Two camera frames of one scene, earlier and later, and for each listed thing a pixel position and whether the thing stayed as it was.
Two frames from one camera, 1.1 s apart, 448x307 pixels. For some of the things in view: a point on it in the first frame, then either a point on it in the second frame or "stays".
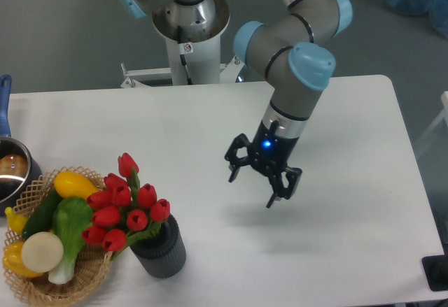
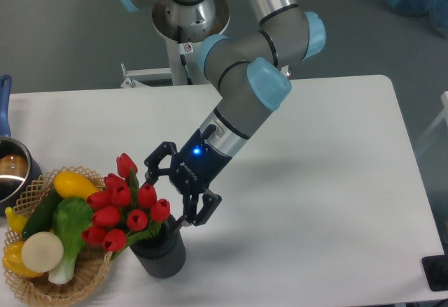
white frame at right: x=441 y=117 stays
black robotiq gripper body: x=271 y=147 to x=197 y=164
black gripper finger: x=280 y=191 to x=211 y=202
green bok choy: x=73 y=219 stays
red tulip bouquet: x=125 y=210 stays
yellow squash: x=68 y=183 stays
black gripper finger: x=241 y=140 to x=151 y=164
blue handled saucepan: x=19 y=169 stays
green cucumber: x=41 y=219 stays
